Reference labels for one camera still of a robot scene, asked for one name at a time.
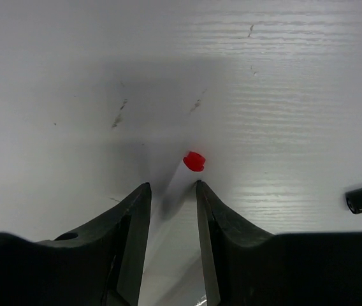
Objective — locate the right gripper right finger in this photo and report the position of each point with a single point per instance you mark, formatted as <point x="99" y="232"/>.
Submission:
<point x="246" y="265"/>

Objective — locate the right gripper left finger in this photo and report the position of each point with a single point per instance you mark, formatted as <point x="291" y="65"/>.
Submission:
<point x="98" y="263"/>

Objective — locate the red capped white marker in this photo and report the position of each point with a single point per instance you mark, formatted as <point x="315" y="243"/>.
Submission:
<point x="188" y="172"/>

